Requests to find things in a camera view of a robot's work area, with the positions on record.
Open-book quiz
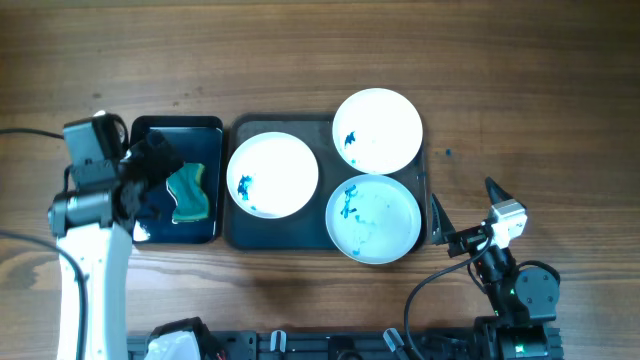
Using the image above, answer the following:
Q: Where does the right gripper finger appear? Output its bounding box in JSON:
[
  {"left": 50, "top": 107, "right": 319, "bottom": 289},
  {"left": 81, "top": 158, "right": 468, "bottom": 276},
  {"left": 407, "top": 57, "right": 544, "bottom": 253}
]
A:
[
  {"left": 485, "top": 177, "right": 513, "bottom": 204},
  {"left": 430, "top": 193, "right": 455, "bottom": 245}
]

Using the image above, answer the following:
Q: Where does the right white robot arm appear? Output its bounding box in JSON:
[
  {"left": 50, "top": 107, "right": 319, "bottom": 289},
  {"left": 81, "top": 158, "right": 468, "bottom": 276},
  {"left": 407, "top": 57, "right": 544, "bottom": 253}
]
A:
[{"left": 430, "top": 177, "right": 564, "bottom": 360}]

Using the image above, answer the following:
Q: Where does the small dark blue tray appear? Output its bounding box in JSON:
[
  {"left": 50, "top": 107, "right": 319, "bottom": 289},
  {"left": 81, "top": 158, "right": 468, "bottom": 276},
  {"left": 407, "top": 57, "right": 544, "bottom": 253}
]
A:
[{"left": 131, "top": 115, "right": 224, "bottom": 244}]

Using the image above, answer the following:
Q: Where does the large dark tray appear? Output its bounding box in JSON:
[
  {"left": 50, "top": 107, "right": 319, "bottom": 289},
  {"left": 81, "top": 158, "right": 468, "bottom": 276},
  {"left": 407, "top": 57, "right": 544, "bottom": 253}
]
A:
[{"left": 223, "top": 112, "right": 429, "bottom": 252}]

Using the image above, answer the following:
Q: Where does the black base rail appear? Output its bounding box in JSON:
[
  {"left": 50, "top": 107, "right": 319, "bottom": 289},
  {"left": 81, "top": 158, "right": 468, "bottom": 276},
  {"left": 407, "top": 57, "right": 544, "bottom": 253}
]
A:
[{"left": 127, "top": 327, "right": 564, "bottom": 360}]

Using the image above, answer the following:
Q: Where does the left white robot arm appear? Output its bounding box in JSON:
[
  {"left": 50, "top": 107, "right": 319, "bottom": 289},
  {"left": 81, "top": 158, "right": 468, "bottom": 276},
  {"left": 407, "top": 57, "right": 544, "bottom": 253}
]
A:
[{"left": 48, "top": 112, "right": 211, "bottom": 359}]

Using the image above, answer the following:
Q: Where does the green yellow sponge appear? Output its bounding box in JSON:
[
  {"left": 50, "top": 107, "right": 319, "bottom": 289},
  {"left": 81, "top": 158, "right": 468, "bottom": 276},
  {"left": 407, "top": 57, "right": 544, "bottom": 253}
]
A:
[{"left": 166, "top": 163, "right": 210, "bottom": 224}]

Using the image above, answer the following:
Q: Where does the white plate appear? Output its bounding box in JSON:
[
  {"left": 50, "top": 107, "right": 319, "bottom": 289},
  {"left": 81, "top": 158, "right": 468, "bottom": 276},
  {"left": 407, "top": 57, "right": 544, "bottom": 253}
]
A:
[
  {"left": 226, "top": 132, "right": 319, "bottom": 219},
  {"left": 325, "top": 174, "right": 423, "bottom": 265},
  {"left": 332, "top": 88, "right": 423, "bottom": 175}
]

